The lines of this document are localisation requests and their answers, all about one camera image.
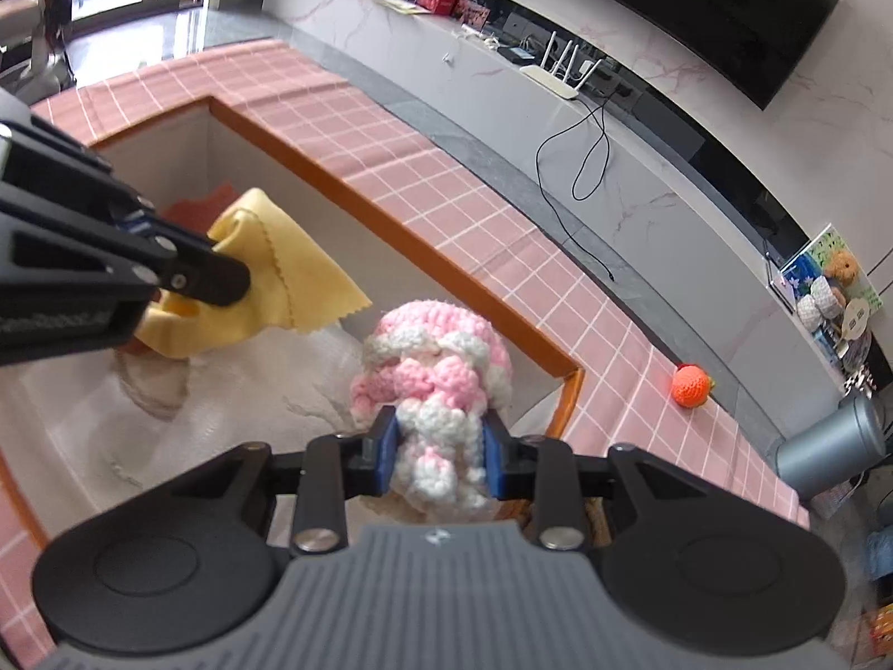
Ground black television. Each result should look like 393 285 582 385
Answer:
498 0 858 111

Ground yellow orange box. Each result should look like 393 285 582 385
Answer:
854 604 893 661

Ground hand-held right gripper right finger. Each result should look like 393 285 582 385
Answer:
481 408 713 551

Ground white router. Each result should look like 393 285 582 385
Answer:
520 31 604 100

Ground round hand fan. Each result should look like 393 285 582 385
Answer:
837 307 873 357

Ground stacked patterned bowls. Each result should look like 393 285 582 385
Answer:
795 275 848 329

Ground chair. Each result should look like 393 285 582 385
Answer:
0 0 74 95

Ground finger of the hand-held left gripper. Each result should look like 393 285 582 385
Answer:
0 180 252 308
0 92 158 224

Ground orange cardboard box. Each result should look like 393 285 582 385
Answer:
0 94 587 552

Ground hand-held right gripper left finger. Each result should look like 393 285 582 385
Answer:
167 405 402 554

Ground black white figurine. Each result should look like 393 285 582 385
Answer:
841 363 876 399

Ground brick red sponge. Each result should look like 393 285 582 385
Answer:
164 181 242 231

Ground pink white crochet toy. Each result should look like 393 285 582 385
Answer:
351 300 512 512

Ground white marble tv cabinet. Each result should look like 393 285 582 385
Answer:
261 0 866 434

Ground silver trash can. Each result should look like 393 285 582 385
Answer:
776 391 887 501

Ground black cable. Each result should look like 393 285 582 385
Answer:
536 94 616 284

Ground orange crocheted ball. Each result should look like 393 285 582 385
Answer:
671 363 716 407

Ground brown plush toy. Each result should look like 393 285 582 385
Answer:
823 250 861 287

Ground yellow cloth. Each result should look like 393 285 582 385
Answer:
132 187 373 362

